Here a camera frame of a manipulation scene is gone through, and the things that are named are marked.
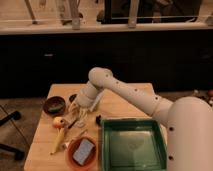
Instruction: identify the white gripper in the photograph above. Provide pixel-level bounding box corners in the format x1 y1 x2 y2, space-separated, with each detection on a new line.
67 81 101 129

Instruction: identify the small black eraser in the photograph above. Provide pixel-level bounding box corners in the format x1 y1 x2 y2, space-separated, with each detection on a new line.
96 115 102 125

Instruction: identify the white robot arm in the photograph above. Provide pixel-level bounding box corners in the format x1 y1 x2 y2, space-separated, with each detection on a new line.
75 67 213 171

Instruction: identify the white paper cup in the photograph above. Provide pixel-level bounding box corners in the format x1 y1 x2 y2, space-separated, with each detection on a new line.
77 112 87 128

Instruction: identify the red apple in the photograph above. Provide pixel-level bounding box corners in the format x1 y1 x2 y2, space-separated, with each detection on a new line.
52 117 65 129

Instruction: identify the yellow banana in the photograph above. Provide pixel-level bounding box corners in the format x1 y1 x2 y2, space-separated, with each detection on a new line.
50 128 66 155

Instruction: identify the dark brown bowl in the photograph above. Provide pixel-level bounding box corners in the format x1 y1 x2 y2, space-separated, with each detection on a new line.
43 96 66 116

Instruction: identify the blue grey sponge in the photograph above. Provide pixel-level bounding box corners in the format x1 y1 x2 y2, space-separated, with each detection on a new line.
73 139 95 165

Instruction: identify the white card packet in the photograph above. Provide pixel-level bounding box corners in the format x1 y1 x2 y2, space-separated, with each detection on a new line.
89 92 103 112

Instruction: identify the orange bowl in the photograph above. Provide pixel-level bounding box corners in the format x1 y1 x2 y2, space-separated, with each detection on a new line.
65 136 98 171

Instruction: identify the green plastic bin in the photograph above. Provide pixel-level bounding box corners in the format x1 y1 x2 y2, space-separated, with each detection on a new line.
101 119 167 171

